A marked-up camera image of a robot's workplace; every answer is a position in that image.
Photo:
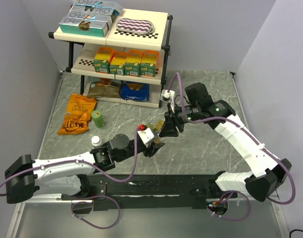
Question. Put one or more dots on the green lidded jar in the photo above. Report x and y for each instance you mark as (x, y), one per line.
(98, 119)

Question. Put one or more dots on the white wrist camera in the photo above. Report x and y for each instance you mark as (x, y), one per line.
(167, 95)
(146, 134)

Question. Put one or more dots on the orange honey dijon chip bag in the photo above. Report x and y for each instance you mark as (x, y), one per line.
(78, 115)

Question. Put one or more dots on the teal RiO box middle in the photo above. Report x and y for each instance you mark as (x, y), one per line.
(108, 18)

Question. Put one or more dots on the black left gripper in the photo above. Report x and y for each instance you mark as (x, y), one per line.
(153, 148)

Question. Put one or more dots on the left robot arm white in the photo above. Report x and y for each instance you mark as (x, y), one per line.
(26, 177)

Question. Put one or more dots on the teal RiO box back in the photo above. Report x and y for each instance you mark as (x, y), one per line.
(90, 5)

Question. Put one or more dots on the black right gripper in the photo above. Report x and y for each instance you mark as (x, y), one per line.
(171, 121)

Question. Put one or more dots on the green scrub daddy box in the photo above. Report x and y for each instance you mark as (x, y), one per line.
(132, 63)
(148, 64)
(103, 59)
(116, 66)

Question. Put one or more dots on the teal rio box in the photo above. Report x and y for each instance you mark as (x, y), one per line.
(90, 5)
(84, 27)
(108, 18)

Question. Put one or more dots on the white capped pill bottle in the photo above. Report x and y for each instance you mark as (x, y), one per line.
(96, 141)

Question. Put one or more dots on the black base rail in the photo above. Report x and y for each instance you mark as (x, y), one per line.
(143, 191)

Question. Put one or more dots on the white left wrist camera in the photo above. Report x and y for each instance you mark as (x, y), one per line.
(146, 134)

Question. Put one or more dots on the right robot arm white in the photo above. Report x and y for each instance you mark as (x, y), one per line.
(267, 172)

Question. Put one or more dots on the blue Doritos bag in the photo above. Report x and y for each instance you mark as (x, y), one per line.
(135, 91)

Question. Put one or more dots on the teal RiO box front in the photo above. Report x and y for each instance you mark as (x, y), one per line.
(84, 27)

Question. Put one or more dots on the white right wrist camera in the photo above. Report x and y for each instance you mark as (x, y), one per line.
(167, 95)

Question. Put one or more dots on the beige black shelf rack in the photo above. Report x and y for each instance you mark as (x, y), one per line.
(82, 50)

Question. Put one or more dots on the cassava chips bag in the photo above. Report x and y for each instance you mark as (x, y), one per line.
(103, 87)

